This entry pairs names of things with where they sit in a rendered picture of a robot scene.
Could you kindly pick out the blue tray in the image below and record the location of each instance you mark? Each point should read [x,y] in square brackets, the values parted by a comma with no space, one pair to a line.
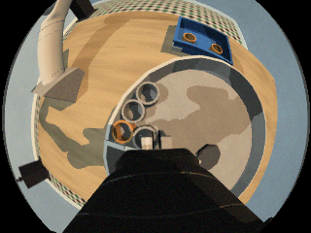
[205,36]

